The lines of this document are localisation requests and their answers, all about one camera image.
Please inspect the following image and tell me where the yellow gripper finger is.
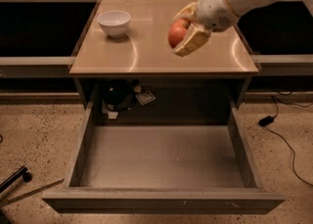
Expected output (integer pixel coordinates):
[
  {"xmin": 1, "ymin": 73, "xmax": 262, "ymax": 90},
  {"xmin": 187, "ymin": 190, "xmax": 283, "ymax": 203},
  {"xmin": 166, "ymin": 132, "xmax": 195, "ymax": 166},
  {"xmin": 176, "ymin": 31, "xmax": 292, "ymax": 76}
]
[
  {"xmin": 173, "ymin": 23, "xmax": 212, "ymax": 57},
  {"xmin": 173, "ymin": 2, "xmax": 198, "ymax": 22}
]

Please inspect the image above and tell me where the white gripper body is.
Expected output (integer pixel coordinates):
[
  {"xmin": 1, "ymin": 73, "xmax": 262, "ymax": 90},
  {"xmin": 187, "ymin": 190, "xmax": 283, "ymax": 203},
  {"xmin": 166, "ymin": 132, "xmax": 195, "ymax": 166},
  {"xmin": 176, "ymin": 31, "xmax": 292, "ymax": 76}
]
[{"xmin": 196, "ymin": 0, "xmax": 240, "ymax": 32}]

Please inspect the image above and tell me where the red apple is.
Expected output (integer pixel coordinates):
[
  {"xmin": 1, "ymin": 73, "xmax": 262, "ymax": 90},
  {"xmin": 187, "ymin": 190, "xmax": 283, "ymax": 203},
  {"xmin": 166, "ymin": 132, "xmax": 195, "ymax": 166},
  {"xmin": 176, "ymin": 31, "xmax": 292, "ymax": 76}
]
[{"xmin": 167, "ymin": 19, "xmax": 190, "ymax": 49}]

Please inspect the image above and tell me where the grey cabinet with steel top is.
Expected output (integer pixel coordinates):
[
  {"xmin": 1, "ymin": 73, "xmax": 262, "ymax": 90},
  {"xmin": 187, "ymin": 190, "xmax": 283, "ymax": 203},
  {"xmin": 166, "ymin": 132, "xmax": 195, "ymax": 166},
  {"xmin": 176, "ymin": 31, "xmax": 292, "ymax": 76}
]
[{"xmin": 70, "ymin": 0, "xmax": 258, "ymax": 109}]

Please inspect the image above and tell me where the open grey top drawer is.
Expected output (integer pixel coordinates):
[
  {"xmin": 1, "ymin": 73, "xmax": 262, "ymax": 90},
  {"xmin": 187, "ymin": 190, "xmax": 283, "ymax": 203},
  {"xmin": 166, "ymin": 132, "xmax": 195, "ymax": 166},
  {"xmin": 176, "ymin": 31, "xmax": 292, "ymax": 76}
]
[{"xmin": 41, "ymin": 82, "xmax": 287, "ymax": 215}]

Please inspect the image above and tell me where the white ceramic bowl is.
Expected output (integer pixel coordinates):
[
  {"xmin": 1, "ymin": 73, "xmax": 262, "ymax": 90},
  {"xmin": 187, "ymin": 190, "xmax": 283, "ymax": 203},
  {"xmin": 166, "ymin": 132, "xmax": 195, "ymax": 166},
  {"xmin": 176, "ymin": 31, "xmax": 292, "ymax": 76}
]
[{"xmin": 97, "ymin": 11, "xmax": 131, "ymax": 38}]

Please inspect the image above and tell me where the white tag label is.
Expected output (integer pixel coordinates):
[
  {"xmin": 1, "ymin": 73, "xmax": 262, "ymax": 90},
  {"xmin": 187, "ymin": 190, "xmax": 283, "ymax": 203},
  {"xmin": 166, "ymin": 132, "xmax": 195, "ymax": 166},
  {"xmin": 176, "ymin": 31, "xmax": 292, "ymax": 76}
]
[{"xmin": 136, "ymin": 91, "xmax": 156, "ymax": 106}]

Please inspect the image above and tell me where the black device inside cabinet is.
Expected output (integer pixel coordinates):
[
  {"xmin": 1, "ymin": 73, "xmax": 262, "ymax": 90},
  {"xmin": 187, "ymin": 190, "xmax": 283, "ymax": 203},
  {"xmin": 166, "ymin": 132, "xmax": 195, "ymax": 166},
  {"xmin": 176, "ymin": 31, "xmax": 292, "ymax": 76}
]
[{"xmin": 101, "ymin": 79, "xmax": 139, "ymax": 112}]

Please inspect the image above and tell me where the metal strip on floor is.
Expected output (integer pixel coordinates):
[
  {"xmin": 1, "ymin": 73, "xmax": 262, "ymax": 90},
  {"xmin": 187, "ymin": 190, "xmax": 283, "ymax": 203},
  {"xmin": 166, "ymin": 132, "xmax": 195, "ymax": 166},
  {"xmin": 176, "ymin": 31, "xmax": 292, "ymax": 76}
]
[{"xmin": 0, "ymin": 178, "xmax": 65, "ymax": 207}]

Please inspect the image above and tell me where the black chair leg with caster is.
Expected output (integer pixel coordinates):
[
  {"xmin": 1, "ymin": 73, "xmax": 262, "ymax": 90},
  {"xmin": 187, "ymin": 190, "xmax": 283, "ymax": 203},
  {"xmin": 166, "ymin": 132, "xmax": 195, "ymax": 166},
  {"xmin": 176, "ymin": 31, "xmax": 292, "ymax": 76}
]
[{"xmin": 0, "ymin": 166, "xmax": 32, "ymax": 193}]

